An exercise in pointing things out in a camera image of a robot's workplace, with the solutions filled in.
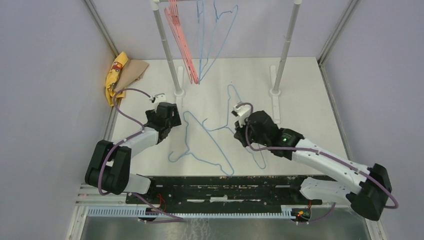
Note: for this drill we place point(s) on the grey rack pole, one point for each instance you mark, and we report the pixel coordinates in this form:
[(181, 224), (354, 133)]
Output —
[(177, 74), (276, 72)]

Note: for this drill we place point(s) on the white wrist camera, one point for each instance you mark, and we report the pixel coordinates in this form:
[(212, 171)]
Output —
[(158, 98), (242, 111)]

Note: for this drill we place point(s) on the beige cloth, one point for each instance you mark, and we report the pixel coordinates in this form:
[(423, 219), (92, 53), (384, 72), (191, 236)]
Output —
[(132, 71)]

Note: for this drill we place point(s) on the right grey rack pole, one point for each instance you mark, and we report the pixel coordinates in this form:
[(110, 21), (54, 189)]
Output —
[(276, 72)]

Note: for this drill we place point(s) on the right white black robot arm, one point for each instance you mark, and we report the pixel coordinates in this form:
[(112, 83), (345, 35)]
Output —
[(367, 190)]

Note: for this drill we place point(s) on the yellow printed cloth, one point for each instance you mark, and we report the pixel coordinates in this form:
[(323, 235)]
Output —
[(113, 76)]

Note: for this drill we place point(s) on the white slotted cable duct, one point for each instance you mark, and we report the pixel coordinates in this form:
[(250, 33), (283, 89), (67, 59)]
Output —
[(146, 212)]

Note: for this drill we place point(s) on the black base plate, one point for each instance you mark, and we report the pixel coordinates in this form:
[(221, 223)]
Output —
[(227, 194)]

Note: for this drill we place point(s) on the left grey rack pole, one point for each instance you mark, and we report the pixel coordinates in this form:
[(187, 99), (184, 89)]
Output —
[(177, 74)]

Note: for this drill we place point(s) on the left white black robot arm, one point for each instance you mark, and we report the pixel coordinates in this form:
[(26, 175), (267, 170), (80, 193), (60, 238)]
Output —
[(109, 166)]

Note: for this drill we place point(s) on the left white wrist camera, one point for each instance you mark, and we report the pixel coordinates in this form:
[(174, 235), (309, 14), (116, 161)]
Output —
[(158, 98)]

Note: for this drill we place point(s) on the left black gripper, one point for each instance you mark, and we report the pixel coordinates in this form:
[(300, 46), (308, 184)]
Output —
[(175, 119)]

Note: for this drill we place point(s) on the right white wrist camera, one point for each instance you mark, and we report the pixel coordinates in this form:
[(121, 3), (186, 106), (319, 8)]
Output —
[(242, 111)]

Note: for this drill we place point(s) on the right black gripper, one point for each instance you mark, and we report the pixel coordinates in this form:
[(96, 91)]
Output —
[(239, 134)]

